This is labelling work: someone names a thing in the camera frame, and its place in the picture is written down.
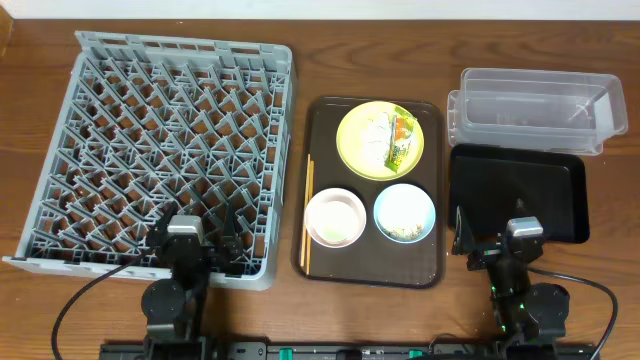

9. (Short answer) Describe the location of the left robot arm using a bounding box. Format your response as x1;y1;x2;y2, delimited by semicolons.
141;204;243;359

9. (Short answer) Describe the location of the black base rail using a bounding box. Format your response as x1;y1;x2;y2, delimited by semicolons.
98;340;599;360

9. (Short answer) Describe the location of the dark brown serving tray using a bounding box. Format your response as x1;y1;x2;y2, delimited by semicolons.
291;96;448;289

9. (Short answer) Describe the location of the clear plastic bin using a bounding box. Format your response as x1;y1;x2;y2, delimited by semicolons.
447;68;629;156

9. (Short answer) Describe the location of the white tissue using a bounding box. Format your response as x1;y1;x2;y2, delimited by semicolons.
362;112;391;163

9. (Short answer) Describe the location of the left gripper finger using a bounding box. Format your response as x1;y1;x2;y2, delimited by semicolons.
146;202;178;248
219;204;244;276

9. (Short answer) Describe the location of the wooden chopstick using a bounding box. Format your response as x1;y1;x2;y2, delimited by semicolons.
299;154;312;268
305;156;314;275

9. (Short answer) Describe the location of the black waste tray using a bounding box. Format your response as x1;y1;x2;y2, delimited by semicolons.
447;144;590;244

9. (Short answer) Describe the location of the yellow-green round plate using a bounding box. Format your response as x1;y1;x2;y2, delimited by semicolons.
336;101;425;181

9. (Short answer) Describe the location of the grey plastic dish rack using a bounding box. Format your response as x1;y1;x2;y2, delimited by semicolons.
8;31;296;291

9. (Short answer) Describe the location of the green snack wrapper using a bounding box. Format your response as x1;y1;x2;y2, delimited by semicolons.
385;106;417;172

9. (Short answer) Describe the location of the light blue bowl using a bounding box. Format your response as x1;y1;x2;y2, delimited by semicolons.
373;183;436;244

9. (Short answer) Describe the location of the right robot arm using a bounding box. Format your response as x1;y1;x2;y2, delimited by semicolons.
452;207;570;358

